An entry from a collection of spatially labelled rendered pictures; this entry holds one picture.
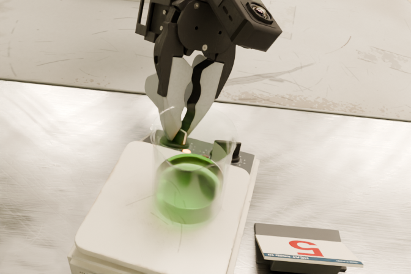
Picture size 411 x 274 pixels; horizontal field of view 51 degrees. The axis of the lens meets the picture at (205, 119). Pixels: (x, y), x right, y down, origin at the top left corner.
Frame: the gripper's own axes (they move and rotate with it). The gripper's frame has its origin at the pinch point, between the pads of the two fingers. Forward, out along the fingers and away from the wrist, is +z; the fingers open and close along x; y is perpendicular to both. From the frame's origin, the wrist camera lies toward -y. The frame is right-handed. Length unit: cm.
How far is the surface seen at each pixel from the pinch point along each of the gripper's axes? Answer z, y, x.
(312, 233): 7.2, -11.8, -10.5
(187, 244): 5.0, -12.2, 6.6
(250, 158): 1.8, -4.2, -6.8
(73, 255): 8.0, -6.9, 13.3
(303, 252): 7.0, -14.4, -5.9
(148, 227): 4.8, -9.5, 8.6
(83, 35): -4.8, 31.3, -0.9
